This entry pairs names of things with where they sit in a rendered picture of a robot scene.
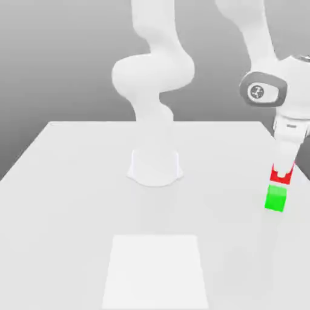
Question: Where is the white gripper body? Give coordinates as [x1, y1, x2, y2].
[272, 116, 310, 145]

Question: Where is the small red cube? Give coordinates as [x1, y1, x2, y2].
[269, 161, 297, 185]

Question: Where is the small green cube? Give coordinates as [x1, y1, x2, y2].
[264, 184, 288, 213]

